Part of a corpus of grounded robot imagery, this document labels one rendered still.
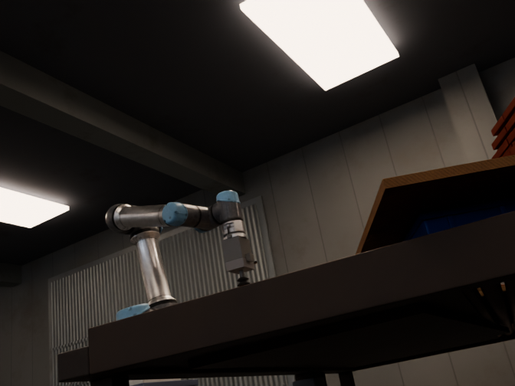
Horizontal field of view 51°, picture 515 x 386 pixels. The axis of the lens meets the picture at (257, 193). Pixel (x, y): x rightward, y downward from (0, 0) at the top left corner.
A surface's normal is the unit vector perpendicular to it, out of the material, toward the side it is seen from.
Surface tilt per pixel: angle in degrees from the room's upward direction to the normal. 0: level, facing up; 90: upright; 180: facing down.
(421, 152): 90
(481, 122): 90
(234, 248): 93
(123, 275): 90
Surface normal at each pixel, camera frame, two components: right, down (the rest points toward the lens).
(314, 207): -0.52, -0.25
